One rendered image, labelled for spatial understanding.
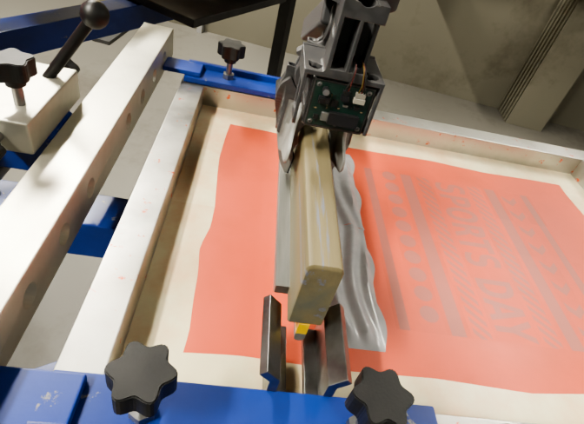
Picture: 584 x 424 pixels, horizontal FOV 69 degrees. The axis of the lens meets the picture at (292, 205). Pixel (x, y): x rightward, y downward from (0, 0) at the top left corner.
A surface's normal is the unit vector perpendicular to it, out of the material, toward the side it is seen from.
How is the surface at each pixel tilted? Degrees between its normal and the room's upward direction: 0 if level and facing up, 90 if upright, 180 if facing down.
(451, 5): 90
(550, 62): 90
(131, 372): 0
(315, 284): 91
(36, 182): 0
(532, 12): 90
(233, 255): 0
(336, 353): 45
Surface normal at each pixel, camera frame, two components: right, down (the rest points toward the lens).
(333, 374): -0.54, -0.63
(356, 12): 0.00, 0.65
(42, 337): 0.21, -0.74
